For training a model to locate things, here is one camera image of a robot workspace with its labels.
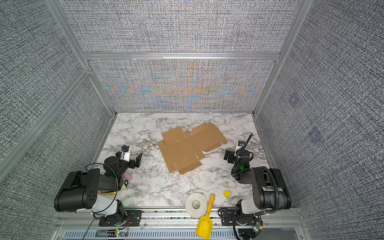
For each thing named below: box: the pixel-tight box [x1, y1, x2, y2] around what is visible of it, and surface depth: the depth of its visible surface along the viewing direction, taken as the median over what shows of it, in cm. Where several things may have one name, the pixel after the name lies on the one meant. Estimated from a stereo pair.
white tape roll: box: [185, 192, 208, 219], surface depth 79 cm
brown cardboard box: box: [158, 123, 228, 175], surface depth 103 cm
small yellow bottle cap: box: [224, 190, 231, 198], surface depth 81 cm
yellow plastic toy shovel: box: [196, 193, 215, 240], surface depth 72 cm
